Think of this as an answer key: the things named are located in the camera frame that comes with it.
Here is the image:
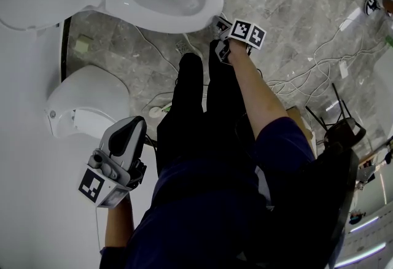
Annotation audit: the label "thin grey gripper cable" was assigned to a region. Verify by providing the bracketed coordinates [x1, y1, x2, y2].
[94, 208, 101, 252]

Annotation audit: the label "person's right forearm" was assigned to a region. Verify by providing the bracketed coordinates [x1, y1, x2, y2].
[226, 37, 289, 142]

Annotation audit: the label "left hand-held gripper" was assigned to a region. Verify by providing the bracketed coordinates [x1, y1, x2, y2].
[78, 115, 148, 208]

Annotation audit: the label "person's navy shirt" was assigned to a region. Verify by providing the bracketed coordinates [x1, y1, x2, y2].
[99, 117, 317, 269]

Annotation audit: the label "person's black trousers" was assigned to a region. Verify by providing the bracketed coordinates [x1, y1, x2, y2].
[156, 39, 257, 176]

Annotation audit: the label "pale green floor pad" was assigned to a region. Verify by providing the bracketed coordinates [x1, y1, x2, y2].
[74, 34, 93, 54]

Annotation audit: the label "white floor cable bundle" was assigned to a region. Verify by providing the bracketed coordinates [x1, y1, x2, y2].
[265, 25, 389, 103]

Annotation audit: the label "person's left forearm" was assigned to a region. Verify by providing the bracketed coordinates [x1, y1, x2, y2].
[104, 192, 136, 250]

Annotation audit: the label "white power adapter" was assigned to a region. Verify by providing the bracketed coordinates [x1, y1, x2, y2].
[338, 60, 350, 80]

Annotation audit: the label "person's left shoe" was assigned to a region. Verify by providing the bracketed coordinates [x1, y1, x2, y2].
[175, 33, 203, 61]

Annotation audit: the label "person's shoe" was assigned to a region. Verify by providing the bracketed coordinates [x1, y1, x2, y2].
[175, 33, 203, 61]
[364, 0, 381, 16]

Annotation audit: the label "white round cable reel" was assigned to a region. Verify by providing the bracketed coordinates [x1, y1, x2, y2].
[149, 104, 173, 119]

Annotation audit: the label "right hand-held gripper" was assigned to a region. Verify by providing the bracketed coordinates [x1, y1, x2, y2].
[214, 15, 267, 64]

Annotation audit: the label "white oval toilet with knob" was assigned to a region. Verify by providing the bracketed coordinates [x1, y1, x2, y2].
[45, 64, 131, 139]

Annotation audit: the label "black stool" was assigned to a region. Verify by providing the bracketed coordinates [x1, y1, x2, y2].
[305, 83, 368, 152]

